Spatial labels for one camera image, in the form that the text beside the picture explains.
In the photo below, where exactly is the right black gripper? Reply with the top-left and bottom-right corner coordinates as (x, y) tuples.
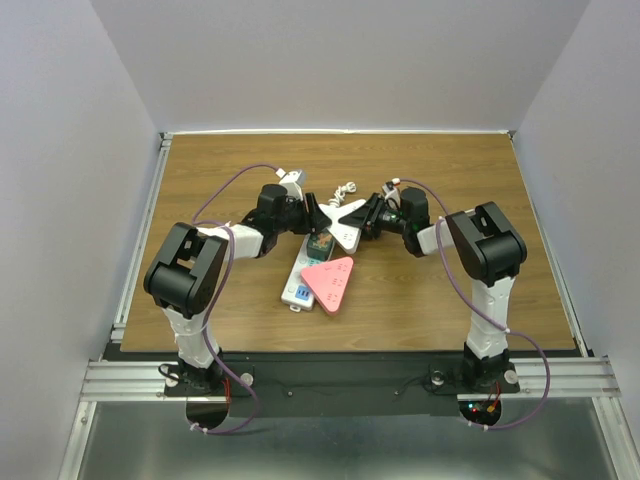
(340, 192), (410, 239)

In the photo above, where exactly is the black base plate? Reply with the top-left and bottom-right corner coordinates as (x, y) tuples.
(158, 352), (520, 427)

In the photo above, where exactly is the white triangular power socket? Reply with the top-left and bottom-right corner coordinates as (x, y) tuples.
(319, 199), (365, 254)

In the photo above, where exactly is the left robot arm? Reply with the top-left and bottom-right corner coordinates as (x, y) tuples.
(143, 184), (331, 394)

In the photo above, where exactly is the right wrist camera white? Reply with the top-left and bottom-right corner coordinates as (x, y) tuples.
(382, 178), (401, 210)

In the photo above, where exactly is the pink triangular power socket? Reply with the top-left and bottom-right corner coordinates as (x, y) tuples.
(301, 256), (354, 315)

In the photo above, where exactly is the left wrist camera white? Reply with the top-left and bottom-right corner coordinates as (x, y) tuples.
(275, 168), (307, 200)

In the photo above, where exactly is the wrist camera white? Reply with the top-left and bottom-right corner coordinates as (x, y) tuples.
(382, 178), (401, 210)
(275, 168), (307, 200)

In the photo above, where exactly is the white coiled strip cord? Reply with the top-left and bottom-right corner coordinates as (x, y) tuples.
(327, 181), (359, 206)

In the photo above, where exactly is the back aluminium rail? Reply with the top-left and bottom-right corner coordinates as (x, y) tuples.
(159, 128), (516, 139)

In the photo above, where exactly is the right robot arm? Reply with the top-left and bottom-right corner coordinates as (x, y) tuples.
(338, 187), (527, 390)

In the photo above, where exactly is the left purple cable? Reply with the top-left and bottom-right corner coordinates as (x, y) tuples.
(188, 164), (284, 437)

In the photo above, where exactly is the dark green cube adapter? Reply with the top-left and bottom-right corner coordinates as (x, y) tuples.
(306, 230), (334, 261)

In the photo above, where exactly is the white colourful power strip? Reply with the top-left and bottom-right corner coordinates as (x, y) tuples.
(280, 235), (320, 312)

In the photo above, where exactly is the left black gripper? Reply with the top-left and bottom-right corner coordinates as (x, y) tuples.
(274, 194), (331, 236)

